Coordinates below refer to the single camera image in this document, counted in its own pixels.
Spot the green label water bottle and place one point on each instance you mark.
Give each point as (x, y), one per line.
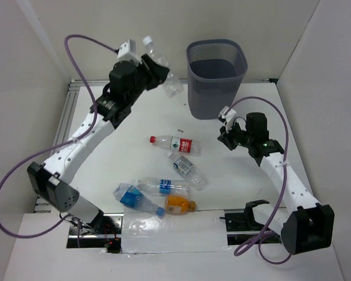
(187, 170)

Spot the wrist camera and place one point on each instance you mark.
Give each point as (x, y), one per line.
(228, 117)
(127, 52)

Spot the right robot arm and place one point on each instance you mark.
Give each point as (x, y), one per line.
(301, 221)

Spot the blue cap water bottle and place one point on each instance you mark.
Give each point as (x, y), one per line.
(131, 197)

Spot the Aquafina blue label bottle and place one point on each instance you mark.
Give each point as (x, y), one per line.
(163, 187)

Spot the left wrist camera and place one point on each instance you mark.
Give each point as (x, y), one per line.
(127, 52)

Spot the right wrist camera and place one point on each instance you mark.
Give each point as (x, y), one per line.
(228, 117)

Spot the orange juice bottle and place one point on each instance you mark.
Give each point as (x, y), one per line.
(179, 205)

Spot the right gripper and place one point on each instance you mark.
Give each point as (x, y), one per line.
(224, 137)

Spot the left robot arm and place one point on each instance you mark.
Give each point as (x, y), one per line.
(51, 180)

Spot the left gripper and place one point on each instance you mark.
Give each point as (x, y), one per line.
(154, 71)

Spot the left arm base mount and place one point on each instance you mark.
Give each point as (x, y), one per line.
(106, 235)

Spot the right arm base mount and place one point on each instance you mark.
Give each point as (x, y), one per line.
(240, 225)

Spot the aluminium frame rail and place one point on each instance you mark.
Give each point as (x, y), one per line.
(127, 155)

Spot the red label water bottle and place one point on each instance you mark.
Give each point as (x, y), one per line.
(177, 144)

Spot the grey mesh waste bin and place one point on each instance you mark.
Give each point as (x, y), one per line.
(216, 68)

